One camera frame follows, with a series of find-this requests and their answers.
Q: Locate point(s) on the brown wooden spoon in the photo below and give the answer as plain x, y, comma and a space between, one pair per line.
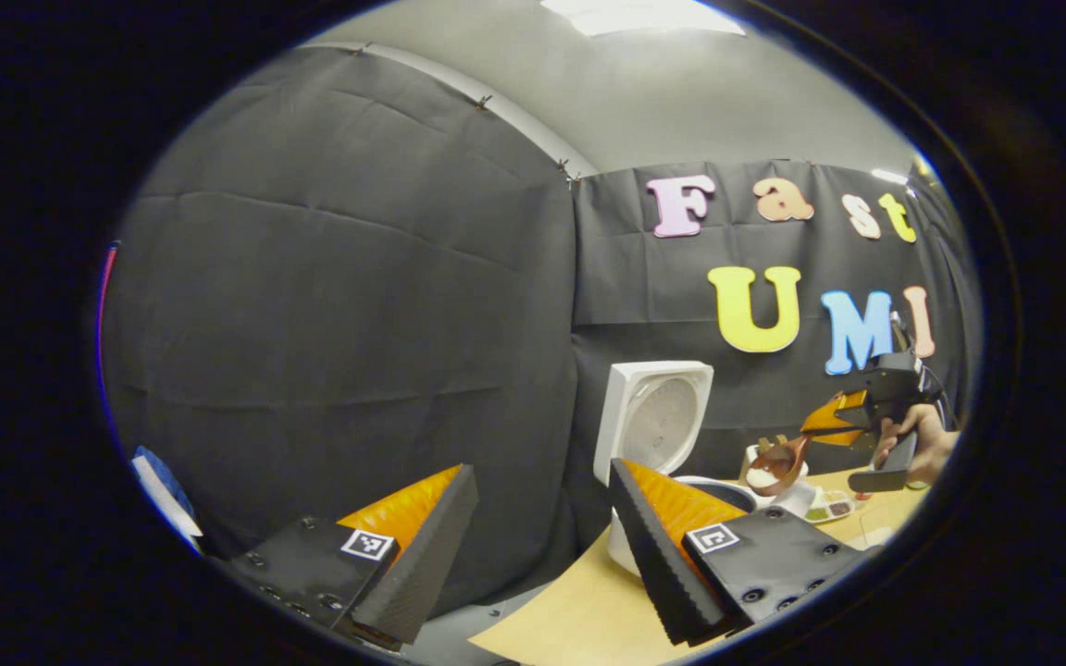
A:
790, 458

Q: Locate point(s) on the brown bread slice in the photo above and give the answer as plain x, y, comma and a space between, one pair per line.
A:
769, 442

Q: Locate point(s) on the white toaster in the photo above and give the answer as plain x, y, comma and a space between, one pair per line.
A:
797, 499

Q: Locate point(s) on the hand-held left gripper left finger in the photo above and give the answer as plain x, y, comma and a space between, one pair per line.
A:
422, 564

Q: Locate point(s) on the blue and white cloth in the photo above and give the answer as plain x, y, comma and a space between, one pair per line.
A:
167, 495

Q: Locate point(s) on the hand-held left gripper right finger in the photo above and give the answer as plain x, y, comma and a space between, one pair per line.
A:
658, 564

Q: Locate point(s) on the white rice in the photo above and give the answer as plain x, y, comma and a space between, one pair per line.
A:
762, 478

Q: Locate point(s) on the large ceiling light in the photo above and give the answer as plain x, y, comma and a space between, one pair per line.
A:
644, 14

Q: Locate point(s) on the small ceiling light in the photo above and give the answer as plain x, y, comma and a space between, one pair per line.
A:
889, 176

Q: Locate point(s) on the white rice cooker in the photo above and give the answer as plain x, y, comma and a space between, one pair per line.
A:
658, 416

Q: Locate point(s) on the white divided grain dish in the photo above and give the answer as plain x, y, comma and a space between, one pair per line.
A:
831, 507

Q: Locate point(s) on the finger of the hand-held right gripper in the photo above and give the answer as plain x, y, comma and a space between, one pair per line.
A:
852, 438
843, 409

